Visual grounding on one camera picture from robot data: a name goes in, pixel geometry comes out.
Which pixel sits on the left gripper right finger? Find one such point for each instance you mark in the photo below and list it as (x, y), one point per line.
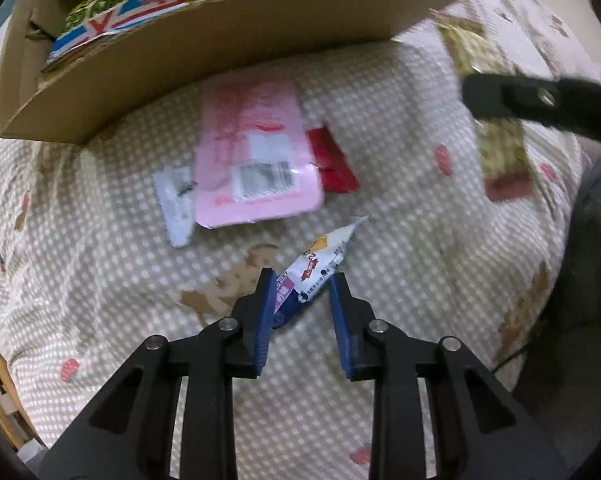
(479, 430)

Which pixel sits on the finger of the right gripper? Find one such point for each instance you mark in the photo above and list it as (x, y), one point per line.
(569, 104)

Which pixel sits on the small white snack sachet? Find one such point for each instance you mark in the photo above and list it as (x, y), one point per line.
(300, 282)

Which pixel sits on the tan long snack bar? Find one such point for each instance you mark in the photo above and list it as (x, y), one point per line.
(483, 70)

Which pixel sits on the union jack snack bag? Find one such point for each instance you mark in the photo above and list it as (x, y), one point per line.
(93, 20)

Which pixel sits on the small silver sachet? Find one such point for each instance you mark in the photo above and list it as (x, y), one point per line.
(175, 192)

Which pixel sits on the pink flat snack packet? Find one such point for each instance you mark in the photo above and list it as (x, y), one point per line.
(254, 161)

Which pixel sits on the small red sachet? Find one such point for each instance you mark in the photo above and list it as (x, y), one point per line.
(336, 175)

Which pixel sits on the dotted patterned bed sheet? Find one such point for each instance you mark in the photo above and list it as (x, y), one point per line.
(87, 272)

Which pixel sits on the brown cardboard box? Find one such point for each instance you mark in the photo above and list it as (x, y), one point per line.
(137, 67)

